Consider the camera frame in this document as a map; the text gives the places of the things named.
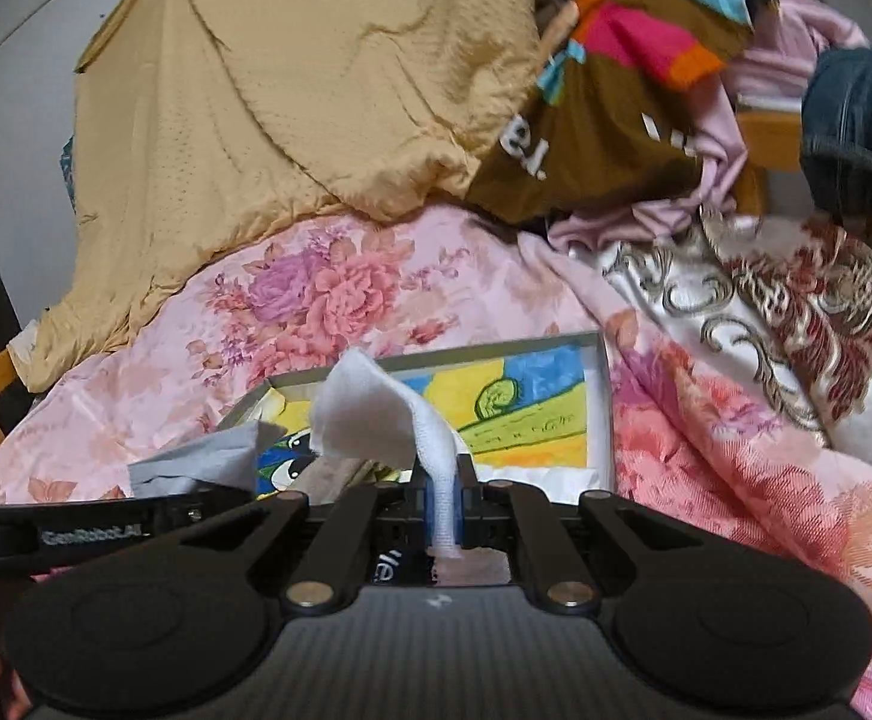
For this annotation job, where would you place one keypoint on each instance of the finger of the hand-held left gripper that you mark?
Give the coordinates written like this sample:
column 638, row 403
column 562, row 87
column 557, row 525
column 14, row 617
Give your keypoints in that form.
column 196, row 510

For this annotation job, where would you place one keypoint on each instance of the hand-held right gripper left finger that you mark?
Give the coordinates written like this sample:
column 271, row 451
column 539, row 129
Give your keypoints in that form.
column 430, row 510

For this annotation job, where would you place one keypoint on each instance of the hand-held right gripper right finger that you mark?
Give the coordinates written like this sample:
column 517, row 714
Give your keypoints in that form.
column 496, row 511

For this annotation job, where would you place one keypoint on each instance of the grey face mask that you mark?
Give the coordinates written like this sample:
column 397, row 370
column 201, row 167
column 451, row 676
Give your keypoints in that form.
column 203, row 457

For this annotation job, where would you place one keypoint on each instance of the shallow box with cartoon picture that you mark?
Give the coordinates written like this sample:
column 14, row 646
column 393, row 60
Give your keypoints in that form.
column 548, row 420

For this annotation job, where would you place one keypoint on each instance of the white gauze cloth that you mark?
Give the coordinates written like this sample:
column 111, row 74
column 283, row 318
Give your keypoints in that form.
column 361, row 412

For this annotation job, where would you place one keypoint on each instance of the blue cartoon cloth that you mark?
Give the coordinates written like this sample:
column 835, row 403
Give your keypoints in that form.
column 282, row 465

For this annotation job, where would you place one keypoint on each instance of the pink floral bedsheet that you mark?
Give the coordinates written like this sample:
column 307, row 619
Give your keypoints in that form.
column 706, row 465

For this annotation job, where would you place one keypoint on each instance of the beige red ornate blanket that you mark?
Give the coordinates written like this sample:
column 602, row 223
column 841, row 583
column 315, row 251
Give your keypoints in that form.
column 818, row 330

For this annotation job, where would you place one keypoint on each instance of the yellow dotted blanket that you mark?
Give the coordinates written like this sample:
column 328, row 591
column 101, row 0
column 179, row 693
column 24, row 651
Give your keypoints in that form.
column 256, row 127

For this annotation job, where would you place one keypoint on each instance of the brown colourful striped cloth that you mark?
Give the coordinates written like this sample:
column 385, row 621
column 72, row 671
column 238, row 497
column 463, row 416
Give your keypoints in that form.
column 601, row 127

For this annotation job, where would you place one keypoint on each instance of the blue jeans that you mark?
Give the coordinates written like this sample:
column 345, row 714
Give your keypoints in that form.
column 856, row 120

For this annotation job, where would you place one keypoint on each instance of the pink garment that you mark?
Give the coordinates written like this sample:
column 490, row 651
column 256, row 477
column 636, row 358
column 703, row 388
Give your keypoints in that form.
column 781, row 45

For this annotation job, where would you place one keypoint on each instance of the teal wall poster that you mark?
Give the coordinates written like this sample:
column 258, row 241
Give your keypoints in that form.
column 67, row 172

